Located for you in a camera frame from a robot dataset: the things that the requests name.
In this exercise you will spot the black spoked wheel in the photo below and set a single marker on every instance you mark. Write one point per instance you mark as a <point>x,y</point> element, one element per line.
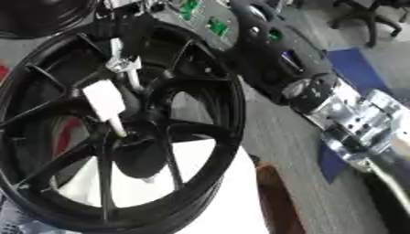
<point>208,91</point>

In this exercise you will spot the black office chair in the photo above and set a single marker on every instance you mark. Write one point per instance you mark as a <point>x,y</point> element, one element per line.
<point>371,18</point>

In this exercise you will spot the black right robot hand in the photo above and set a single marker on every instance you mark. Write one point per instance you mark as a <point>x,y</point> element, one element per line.
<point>267,51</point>

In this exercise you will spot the blue floor mat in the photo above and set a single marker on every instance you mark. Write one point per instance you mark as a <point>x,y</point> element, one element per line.
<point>355,70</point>

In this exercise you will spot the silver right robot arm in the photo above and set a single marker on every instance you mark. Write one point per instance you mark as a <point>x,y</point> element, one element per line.
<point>357,122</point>

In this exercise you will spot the black round tyre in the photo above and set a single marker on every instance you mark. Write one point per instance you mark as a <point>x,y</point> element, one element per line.
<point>48,15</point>

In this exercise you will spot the red object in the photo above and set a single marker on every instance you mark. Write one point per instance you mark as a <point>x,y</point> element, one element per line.
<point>66,134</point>

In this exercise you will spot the white pin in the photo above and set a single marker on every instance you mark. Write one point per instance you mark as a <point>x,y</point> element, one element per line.
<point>124,64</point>
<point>104,99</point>

